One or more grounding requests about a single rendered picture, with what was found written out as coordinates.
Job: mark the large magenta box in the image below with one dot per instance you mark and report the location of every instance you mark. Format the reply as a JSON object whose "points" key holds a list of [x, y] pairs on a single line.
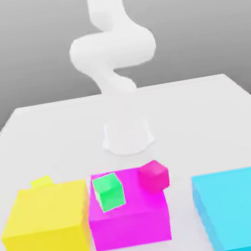
{"points": [[132, 223]]}

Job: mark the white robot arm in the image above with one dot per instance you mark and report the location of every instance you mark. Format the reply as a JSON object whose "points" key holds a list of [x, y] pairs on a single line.
{"points": [[112, 49]]}

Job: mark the small green cube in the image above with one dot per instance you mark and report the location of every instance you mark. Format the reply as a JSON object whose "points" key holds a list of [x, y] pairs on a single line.
{"points": [[109, 192]]}

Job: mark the small pink cube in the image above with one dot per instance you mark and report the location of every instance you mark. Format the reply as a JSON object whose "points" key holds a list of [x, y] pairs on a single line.
{"points": [[154, 176]]}

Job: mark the large cyan box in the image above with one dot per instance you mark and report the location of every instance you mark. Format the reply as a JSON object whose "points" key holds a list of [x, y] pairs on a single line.
{"points": [[245, 206]]}

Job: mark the large yellow box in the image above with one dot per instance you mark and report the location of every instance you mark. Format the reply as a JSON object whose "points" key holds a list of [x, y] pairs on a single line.
{"points": [[47, 221]]}

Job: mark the small yellow cube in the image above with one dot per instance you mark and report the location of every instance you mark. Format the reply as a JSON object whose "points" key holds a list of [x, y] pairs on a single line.
{"points": [[42, 181]]}

